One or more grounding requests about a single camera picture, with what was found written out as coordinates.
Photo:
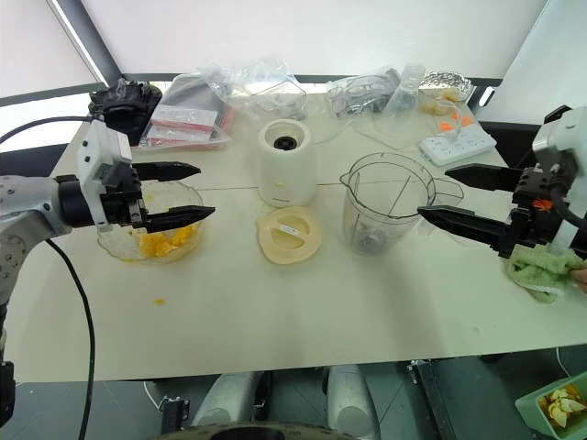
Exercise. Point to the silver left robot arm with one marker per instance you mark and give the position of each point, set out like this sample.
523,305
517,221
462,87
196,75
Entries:
27,206

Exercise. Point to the clear plastic cup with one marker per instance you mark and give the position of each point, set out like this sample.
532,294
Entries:
406,98

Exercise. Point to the black table frame bracket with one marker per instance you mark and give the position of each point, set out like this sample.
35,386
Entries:
431,399
174,414

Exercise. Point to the person's hand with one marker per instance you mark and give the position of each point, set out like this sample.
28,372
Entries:
582,279

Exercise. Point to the black device in plastic wrap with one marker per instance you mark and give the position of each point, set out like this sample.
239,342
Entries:
124,107

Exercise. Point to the glass bowl with mango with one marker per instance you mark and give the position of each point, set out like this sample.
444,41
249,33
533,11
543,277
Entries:
119,245

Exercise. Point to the white blender base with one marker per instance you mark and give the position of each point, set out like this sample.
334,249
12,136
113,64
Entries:
286,174

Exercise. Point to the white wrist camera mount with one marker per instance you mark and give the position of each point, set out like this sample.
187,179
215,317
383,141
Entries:
103,146
557,133

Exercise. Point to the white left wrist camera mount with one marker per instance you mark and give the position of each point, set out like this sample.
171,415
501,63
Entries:
103,146

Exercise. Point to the black window frame bar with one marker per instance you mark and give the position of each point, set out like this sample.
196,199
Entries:
87,36

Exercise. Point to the silver robot leg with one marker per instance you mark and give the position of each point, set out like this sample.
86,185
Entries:
351,399
229,399

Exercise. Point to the crumpled aluminium foil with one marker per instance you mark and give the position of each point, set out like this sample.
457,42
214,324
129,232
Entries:
447,82

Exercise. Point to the white power strip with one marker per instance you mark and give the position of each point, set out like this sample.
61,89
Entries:
458,147

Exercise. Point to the plastic bag with dark items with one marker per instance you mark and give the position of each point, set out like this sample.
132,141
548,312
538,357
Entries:
362,94

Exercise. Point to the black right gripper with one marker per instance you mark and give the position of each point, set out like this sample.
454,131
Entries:
534,215

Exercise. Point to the dark rounded robot torso part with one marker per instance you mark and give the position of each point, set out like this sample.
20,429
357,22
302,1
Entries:
257,433

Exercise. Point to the cream blender lid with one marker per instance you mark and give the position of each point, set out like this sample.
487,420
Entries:
289,236

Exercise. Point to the clear plastic blender jar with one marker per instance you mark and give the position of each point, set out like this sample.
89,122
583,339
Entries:
380,215

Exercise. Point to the crumpled clear plastic bag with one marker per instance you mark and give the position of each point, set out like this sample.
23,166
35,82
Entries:
261,87

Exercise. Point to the green plastic bin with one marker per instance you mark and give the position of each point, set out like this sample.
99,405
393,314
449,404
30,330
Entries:
529,410

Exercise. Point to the pale green vegetable scraps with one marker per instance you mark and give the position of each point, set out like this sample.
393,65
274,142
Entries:
561,405

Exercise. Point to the green towel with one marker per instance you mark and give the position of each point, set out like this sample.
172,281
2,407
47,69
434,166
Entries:
541,270

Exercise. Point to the grey fabric pouch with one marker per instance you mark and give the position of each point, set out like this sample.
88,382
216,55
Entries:
190,94

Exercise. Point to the small glass bowl with food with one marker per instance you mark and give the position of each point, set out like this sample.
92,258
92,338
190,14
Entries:
433,106

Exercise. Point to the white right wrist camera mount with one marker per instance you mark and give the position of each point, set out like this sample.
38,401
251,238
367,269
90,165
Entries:
557,133

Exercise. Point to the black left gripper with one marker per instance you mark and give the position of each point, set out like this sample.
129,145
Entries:
126,201

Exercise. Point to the red white packets in bag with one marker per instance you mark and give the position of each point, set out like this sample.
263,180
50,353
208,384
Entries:
181,126

